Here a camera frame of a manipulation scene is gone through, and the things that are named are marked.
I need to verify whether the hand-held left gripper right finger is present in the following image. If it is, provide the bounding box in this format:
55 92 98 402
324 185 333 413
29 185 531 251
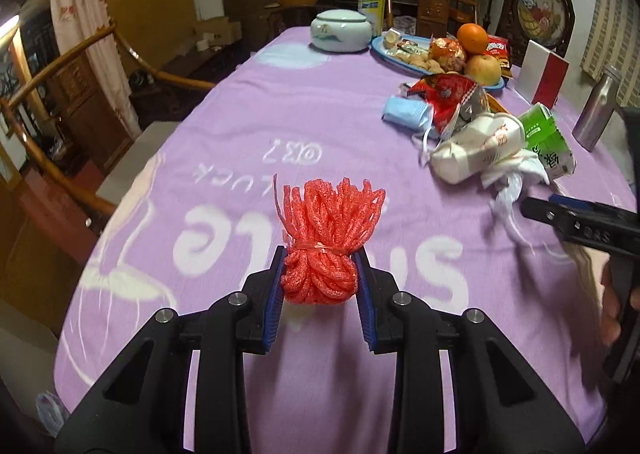
351 249 586 454

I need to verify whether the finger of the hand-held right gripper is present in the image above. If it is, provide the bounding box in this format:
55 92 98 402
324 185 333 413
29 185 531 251
548 193 640 228
520 197 640 256

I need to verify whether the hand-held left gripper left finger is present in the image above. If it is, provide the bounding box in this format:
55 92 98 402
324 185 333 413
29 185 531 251
55 249 288 454

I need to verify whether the white tissue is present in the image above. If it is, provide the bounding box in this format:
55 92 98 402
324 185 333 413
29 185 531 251
480 149 551 235

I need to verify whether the red foam fruit net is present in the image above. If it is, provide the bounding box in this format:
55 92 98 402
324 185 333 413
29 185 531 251
272 174 388 306

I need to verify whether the green tissue pack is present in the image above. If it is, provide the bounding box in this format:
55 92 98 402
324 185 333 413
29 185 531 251
517 102 577 185

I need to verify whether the white paper cup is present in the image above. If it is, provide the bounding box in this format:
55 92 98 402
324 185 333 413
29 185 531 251
430 113 526 184

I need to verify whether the blue face mask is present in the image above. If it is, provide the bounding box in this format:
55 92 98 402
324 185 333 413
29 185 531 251
382 95 438 167

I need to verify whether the person's right hand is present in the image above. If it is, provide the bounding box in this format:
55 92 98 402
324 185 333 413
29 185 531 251
600 261 624 347

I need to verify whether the metal bottle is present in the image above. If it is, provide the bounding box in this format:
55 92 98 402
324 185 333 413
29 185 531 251
572 65 621 152

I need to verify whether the red and white box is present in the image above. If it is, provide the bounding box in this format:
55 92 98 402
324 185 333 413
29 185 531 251
520 40 571 109

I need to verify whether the red crumpled snack wrapper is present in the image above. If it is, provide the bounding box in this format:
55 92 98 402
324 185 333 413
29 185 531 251
400 73 493 140

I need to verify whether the apple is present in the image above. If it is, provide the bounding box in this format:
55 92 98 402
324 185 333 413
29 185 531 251
464 54 502 86

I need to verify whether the red snack packet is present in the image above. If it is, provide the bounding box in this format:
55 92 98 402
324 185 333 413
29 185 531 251
487 35 512 80

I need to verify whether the purple printed tablecloth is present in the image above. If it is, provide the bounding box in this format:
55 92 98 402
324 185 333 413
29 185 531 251
52 25 638 454

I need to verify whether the orange in clear wrapper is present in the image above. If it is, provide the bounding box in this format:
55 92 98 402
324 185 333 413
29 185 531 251
429 36 468 74

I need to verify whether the pile of walnuts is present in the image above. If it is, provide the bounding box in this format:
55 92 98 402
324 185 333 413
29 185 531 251
407 51 446 75

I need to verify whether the round framed painted screen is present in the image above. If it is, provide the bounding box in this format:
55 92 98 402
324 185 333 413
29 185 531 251
495 0 576 60

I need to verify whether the pile of wrapped candies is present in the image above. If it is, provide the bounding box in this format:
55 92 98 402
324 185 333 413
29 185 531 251
382 29 431 57

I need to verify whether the blue oval plate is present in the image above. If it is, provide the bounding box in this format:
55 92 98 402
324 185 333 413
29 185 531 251
370 31 506 91

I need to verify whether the grey plastic bag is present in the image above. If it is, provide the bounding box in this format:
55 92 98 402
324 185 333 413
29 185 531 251
36 391 68 437

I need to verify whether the white ceramic lidded jar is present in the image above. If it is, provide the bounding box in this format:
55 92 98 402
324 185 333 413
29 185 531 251
310 9 375 54

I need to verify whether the cardboard box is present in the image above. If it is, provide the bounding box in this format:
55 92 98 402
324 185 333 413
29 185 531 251
195 19 242 46

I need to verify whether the wooden round-back chair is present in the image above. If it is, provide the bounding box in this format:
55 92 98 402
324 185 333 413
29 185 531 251
265 0 321 30

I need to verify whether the wooden armchair with grey cushion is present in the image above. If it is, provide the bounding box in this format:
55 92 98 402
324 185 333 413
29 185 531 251
0 21 218 235

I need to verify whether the white red patterned curtain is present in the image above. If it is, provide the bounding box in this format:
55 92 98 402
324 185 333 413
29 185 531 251
49 0 141 135

